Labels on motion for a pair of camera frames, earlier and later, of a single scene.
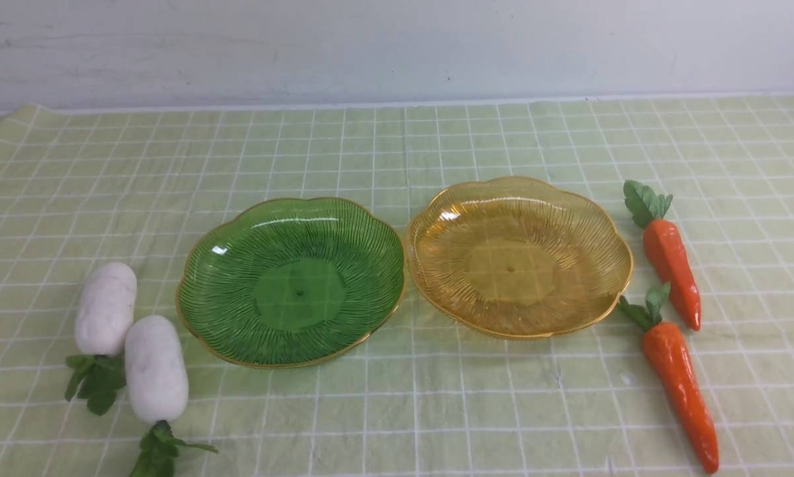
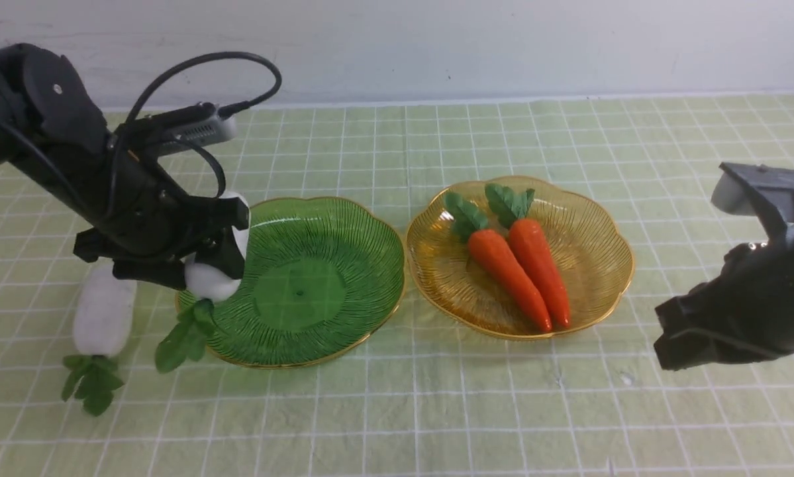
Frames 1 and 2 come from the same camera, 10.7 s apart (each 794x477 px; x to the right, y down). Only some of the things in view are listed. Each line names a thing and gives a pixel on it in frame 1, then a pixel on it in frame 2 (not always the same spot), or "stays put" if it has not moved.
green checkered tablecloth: x=59 y=188 stays put
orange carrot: x=664 y=250 → x=510 y=207
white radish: x=156 y=368 → x=204 y=281
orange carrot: x=675 y=377 → x=491 y=249
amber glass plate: x=516 y=258 stays put
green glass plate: x=283 y=281 stays put
